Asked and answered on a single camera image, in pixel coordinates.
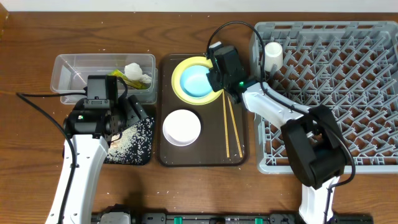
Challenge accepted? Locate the white bowl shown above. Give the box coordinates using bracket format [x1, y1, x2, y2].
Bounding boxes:
[162, 110, 201, 147]

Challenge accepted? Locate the grey dishwasher rack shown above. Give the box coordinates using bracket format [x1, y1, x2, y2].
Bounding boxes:
[249, 21, 397, 174]

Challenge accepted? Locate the spilled white rice pile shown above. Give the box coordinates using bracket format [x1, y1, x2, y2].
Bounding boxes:
[105, 116, 155, 164]

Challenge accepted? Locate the black cable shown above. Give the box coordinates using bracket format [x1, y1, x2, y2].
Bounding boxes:
[206, 21, 357, 224]
[16, 76, 129, 224]

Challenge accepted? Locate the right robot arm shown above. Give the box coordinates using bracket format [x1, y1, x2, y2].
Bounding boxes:
[207, 59, 354, 223]

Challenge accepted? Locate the white cup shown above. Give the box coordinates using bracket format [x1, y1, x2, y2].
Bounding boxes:
[264, 42, 284, 72]

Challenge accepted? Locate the right wooden chopstick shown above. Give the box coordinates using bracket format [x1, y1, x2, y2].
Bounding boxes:
[227, 97, 243, 158]

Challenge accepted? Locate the right black cable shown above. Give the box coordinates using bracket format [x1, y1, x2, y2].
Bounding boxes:
[206, 21, 357, 224]

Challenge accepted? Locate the dark brown serving tray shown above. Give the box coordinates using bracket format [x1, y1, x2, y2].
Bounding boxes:
[156, 54, 249, 167]

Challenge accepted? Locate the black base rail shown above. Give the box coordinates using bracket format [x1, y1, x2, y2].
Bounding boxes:
[90, 203, 374, 224]

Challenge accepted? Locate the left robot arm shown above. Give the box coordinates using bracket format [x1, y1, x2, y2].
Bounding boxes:
[46, 95, 147, 223]

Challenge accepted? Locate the white tissue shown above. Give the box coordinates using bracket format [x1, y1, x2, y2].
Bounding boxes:
[124, 63, 152, 84]

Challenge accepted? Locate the left black cable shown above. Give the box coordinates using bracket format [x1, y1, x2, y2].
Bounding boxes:
[16, 76, 129, 224]

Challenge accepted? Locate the light blue bowl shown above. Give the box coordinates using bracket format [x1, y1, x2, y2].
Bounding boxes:
[180, 65, 213, 98]

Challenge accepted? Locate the yellow-green plate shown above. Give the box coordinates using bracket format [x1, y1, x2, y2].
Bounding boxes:
[171, 56, 222, 105]

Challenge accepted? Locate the black plastic tray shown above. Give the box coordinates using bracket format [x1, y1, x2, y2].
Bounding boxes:
[102, 105, 157, 166]

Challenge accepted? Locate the yellow green wrapper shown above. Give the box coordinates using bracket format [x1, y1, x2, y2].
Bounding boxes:
[109, 70, 147, 90]

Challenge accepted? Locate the clear plastic waste bin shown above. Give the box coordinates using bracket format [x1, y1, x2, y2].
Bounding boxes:
[50, 54, 158, 105]

